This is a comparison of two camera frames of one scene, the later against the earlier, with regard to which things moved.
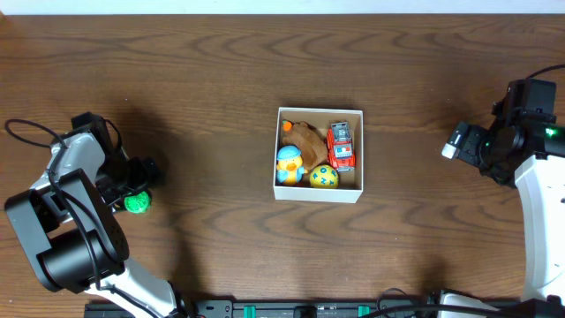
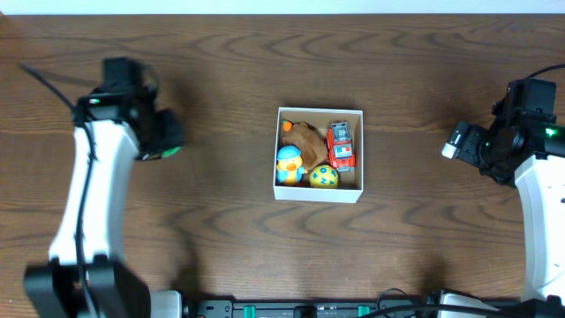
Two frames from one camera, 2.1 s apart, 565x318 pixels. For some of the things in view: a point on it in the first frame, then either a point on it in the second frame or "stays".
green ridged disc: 139,203 → 170,152
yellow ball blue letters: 324,176 stays
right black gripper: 469,151 stays
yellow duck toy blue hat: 290,165 stays
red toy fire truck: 340,150 stays
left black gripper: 133,175 → 163,136
